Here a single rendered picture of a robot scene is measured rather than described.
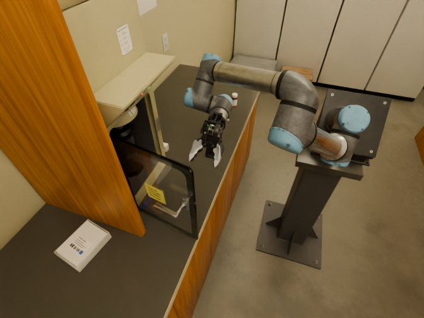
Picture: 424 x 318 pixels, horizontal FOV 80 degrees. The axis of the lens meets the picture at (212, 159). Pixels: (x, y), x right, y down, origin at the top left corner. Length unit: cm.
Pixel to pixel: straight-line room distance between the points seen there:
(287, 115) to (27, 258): 107
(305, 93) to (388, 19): 299
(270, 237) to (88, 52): 180
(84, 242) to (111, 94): 60
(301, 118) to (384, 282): 171
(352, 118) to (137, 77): 84
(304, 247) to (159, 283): 140
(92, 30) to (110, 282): 80
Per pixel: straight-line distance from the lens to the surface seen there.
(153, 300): 99
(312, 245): 220
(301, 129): 82
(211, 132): 85
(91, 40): 77
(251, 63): 369
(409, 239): 262
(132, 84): 79
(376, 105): 146
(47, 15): 57
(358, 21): 372
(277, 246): 212
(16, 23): 64
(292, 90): 83
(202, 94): 101
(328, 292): 212
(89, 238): 111
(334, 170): 140
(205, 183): 120
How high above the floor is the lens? 188
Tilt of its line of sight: 46 degrees down
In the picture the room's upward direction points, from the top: straight up
